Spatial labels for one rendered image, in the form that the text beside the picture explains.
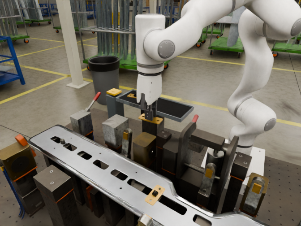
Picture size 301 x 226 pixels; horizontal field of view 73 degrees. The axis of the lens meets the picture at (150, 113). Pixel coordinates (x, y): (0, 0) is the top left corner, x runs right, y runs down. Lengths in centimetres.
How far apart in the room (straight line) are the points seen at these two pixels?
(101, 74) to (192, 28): 283
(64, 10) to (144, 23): 363
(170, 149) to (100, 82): 267
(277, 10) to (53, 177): 94
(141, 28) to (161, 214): 57
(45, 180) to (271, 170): 122
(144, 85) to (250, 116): 52
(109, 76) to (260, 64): 270
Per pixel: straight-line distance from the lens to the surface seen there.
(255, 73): 91
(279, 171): 149
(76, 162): 95
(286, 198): 135
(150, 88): 64
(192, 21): 58
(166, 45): 53
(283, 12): 80
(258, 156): 139
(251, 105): 100
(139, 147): 87
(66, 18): 419
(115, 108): 115
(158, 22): 60
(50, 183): 86
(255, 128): 98
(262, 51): 91
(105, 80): 336
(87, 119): 117
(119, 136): 97
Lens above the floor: 162
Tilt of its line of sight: 30 degrees down
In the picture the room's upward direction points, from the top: straight up
